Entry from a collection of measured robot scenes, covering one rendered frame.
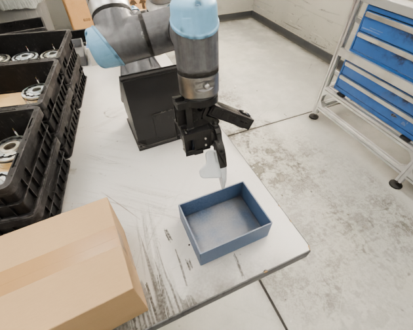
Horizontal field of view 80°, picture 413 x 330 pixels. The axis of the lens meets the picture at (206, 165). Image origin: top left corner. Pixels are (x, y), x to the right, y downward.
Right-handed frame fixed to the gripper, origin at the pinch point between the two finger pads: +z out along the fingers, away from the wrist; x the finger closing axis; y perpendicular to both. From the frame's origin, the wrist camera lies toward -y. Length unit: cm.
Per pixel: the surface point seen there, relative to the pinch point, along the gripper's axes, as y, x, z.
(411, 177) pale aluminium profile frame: -138, -16, 72
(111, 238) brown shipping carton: 26.0, 8.6, 2.2
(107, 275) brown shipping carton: 27.6, 15.8, 3.1
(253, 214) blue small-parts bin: -9.8, 5.2, 17.4
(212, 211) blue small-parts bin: 0.8, -0.1, 16.9
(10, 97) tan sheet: 53, -63, -4
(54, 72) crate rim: 34, -53, -12
